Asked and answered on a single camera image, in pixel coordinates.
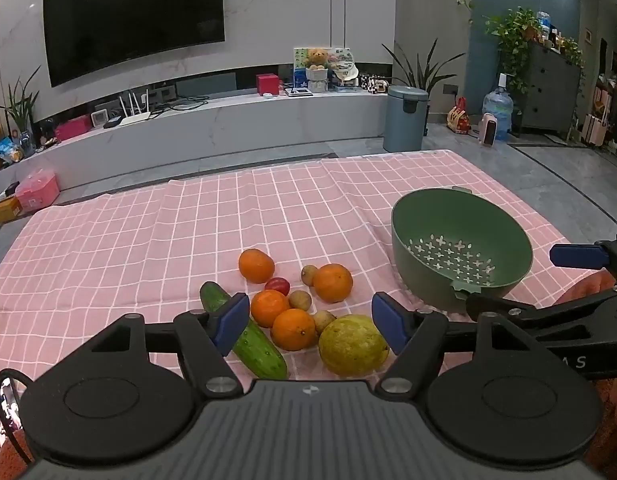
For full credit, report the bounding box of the small pink heater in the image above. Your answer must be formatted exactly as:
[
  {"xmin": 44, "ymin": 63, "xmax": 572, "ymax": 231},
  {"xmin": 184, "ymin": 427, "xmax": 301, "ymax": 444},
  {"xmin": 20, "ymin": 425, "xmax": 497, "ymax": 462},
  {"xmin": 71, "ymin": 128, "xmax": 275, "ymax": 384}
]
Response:
[{"xmin": 477, "ymin": 112, "xmax": 499, "ymax": 147}]

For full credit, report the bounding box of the printed display board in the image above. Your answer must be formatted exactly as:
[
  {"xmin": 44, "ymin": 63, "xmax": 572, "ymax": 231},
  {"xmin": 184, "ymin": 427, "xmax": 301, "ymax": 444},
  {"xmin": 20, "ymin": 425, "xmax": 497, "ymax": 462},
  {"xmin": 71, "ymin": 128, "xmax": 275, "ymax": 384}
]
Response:
[{"xmin": 293, "ymin": 47, "xmax": 354, "ymax": 87}]

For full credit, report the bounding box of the pink storage box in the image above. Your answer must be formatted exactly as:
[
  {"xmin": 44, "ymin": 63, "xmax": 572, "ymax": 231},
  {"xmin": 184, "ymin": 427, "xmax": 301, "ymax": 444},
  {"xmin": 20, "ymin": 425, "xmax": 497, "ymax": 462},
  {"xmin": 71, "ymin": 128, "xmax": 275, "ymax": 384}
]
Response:
[{"xmin": 16, "ymin": 170, "xmax": 60, "ymax": 209}]

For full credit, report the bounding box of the black flat television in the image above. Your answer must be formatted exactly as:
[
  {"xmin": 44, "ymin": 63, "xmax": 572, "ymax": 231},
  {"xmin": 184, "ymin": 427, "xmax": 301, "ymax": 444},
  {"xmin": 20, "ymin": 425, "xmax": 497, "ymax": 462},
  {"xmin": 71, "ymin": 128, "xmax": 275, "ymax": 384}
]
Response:
[{"xmin": 42, "ymin": 0, "xmax": 226, "ymax": 88}]

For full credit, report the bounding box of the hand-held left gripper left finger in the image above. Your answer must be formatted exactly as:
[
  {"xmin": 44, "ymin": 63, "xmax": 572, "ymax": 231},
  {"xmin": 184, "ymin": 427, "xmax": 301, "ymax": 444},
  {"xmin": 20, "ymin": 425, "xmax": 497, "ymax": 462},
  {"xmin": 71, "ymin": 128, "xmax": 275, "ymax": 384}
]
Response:
[{"xmin": 81, "ymin": 292, "xmax": 252, "ymax": 398}]

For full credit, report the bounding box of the grey pedal trash can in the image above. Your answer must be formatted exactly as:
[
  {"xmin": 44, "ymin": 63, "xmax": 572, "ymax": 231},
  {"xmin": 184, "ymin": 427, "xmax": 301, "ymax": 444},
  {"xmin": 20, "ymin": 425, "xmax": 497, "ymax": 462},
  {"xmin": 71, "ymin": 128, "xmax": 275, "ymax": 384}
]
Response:
[{"xmin": 383, "ymin": 85, "xmax": 430, "ymax": 153}]

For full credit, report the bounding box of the blue water jug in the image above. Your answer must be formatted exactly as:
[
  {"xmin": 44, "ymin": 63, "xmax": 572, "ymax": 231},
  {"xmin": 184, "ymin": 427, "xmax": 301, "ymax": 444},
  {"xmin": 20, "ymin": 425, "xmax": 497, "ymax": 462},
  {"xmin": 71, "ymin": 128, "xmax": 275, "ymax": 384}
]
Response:
[{"xmin": 482, "ymin": 72, "xmax": 515, "ymax": 141}]

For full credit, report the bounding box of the person's right forearm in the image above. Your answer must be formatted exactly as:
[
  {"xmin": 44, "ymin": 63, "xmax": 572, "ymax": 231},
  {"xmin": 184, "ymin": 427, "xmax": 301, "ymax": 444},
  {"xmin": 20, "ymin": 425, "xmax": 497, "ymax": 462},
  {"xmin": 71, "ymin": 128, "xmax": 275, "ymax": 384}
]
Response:
[{"xmin": 594, "ymin": 377, "xmax": 617, "ymax": 480}]

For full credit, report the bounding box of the black cable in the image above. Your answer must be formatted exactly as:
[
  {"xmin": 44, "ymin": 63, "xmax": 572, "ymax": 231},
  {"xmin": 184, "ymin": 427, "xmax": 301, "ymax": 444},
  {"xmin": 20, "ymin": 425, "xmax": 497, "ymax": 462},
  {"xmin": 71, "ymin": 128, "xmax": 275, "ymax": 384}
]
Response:
[{"xmin": 0, "ymin": 369, "xmax": 35, "ymax": 463}]

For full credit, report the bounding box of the person's left forearm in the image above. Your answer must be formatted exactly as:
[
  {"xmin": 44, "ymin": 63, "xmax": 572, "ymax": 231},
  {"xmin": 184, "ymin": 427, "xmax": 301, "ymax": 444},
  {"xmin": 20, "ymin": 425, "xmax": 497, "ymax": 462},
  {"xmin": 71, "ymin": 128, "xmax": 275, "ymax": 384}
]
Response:
[{"xmin": 0, "ymin": 429, "xmax": 35, "ymax": 480}]

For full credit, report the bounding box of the red gift bag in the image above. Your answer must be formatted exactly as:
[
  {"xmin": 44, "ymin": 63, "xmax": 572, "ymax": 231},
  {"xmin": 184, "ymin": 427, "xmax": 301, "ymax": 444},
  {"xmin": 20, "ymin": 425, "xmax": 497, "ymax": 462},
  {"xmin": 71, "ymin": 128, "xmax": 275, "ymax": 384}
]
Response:
[{"xmin": 447, "ymin": 97, "xmax": 471, "ymax": 136}]

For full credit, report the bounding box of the orange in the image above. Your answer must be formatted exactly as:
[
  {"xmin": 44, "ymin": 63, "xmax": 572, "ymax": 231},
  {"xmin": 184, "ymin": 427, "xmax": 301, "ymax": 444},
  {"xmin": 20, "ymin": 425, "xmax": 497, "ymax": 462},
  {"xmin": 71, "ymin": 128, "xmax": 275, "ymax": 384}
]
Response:
[
  {"xmin": 271, "ymin": 308, "xmax": 317, "ymax": 352},
  {"xmin": 238, "ymin": 248, "xmax": 276, "ymax": 284},
  {"xmin": 313, "ymin": 263, "xmax": 354, "ymax": 304},
  {"xmin": 250, "ymin": 289, "xmax": 290, "ymax": 329}
]

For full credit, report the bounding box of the white router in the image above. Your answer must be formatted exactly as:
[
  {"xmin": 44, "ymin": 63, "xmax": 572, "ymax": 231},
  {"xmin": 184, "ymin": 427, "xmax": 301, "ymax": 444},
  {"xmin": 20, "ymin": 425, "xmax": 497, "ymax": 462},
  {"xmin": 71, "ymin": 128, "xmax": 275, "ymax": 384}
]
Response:
[{"xmin": 119, "ymin": 89, "xmax": 154, "ymax": 123}]

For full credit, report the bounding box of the grey speaker box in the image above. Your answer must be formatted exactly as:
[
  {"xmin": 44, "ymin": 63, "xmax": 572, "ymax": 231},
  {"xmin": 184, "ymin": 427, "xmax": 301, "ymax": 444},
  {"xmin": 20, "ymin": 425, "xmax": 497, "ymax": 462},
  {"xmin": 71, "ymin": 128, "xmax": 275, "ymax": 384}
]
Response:
[{"xmin": 176, "ymin": 72, "xmax": 238, "ymax": 98}]

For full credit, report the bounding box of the green cucumber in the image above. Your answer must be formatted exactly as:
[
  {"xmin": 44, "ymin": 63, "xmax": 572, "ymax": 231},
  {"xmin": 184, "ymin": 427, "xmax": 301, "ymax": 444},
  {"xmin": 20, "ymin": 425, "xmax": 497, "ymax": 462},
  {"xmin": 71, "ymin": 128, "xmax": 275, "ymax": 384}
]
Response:
[{"xmin": 199, "ymin": 281, "xmax": 289, "ymax": 381}]

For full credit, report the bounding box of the green ivy plant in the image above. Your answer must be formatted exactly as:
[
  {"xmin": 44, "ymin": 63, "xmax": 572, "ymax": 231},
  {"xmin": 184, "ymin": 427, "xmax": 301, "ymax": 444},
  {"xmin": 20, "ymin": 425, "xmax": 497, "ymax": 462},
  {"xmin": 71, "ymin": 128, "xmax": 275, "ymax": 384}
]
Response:
[{"xmin": 483, "ymin": 7, "xmax": 544, "ymax": 93}]

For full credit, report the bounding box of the yellow box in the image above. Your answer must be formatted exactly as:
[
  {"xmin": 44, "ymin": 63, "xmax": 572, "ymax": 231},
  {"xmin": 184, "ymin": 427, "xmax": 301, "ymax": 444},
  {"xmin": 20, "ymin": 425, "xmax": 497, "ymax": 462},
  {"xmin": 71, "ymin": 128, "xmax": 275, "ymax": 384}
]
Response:
[{"xmin": 0, "ymin": 196, "xmax": 22, "ymax": 224}]

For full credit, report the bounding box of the grey cabinet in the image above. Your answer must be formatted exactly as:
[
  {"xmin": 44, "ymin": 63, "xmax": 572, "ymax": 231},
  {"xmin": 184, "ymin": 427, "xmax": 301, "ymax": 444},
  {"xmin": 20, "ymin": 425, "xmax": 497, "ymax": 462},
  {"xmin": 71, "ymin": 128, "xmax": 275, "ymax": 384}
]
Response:
[{"xmin": 511, "ymin": 42, "xmax": 584, "ymax": 133}]

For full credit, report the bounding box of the green plastic colander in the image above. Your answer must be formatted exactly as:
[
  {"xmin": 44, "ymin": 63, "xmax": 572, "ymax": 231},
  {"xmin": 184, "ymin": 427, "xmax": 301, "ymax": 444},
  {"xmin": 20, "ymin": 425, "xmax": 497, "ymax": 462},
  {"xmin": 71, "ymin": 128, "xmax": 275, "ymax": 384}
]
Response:
[{"xmin": 391, "ymin": 186, "xmax": 534, "ymax": 315}]

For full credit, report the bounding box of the large yellow-green citrus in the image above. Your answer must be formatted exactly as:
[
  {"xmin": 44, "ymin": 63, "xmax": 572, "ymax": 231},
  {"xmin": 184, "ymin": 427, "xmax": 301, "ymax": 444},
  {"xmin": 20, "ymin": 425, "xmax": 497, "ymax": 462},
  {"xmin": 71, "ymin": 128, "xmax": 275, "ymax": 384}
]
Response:
[{"xmin": 318, "ymin": 315, "xmax": 390, "ymax": 377}]

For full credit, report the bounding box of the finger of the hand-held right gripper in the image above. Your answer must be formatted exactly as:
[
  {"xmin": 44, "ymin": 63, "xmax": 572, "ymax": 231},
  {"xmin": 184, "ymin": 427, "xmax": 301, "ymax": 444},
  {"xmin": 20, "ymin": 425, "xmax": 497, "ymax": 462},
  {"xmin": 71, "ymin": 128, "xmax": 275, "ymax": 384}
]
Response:
[
  {"xmin": 549, "ymin": 232, "xmax": 617, "ymax": 281},
  {"xmin": 465, "ymin": 282, "xmax": 617, "ymax": 342}
]

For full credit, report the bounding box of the pink suitcase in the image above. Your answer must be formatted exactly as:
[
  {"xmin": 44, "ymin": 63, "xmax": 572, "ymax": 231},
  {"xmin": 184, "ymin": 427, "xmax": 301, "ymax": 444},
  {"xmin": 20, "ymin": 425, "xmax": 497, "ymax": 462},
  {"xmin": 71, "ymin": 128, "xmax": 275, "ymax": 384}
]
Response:
[{"xmin": 581, "ymin": 112, "xmax": 611, "ymax": 146}]

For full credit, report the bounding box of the pink checked tablecloth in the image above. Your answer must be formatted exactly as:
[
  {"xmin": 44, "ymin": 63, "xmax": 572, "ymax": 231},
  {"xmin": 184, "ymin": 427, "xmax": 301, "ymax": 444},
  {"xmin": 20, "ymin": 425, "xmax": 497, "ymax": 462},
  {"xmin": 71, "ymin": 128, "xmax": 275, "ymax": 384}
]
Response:
[{"xmin": 0, "ymin": 149, "xmax": 617, "ymax": 461}]

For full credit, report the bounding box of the white pot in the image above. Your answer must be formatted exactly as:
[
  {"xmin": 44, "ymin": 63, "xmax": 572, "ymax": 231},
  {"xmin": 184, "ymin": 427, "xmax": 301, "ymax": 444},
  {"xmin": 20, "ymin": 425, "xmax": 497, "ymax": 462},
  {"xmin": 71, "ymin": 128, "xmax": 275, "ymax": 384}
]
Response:
[{"xmin": 306, "ymin": 66, "xmax": 329, "ymax": 94}]

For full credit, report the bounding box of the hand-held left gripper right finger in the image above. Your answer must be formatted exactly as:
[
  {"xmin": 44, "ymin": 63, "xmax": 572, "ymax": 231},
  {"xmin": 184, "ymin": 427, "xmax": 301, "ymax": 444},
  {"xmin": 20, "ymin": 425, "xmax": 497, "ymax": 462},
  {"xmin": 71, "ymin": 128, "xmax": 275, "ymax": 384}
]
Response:
[{"xmin": 371, "ymin": 291, "xmax": 544, "ymax": 397}]

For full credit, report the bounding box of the orange fuzzy cloth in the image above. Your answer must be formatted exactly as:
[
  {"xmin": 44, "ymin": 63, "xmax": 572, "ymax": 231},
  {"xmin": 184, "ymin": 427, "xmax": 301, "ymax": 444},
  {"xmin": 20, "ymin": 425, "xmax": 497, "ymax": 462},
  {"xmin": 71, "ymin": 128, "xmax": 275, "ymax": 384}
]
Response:
[{"xmin": 555, "ymin": 269, "xmax": 616, "ymax": 306}]

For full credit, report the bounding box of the long-leaf potted plant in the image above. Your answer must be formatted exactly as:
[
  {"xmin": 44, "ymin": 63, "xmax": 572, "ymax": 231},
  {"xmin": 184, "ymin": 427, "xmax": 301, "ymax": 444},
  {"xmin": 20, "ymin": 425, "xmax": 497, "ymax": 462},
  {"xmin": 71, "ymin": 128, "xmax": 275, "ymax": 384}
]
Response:
[
  {"xmin": 381, "ymin": 40, "xmax": 464, "ymax": 98},
  {"xmin": 0, "ymin": 65, "xmax": 42, "ymax": 136}
]

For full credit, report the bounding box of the white hat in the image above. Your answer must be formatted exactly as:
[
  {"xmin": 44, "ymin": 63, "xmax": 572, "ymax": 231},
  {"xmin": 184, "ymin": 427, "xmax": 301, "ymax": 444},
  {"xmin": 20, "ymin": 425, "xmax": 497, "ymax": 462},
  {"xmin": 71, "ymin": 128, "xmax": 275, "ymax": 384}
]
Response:
[{"xmin": 333, "ymin": 60, "xmax": 359, "ymax": 86}]

